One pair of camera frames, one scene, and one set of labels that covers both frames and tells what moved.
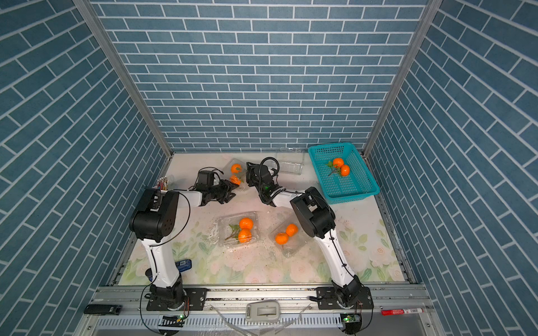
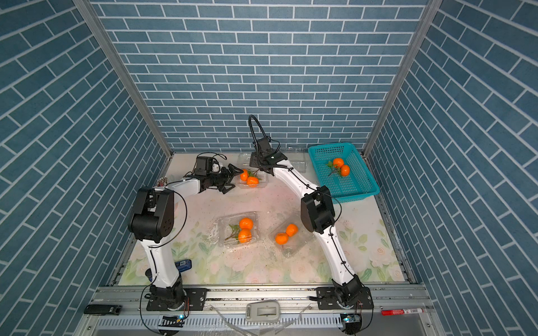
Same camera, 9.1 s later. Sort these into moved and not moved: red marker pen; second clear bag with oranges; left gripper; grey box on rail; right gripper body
Moved: right gripper body; left gripper
Not moved: grey box on rail; red marker pen; second clear bag with oranges
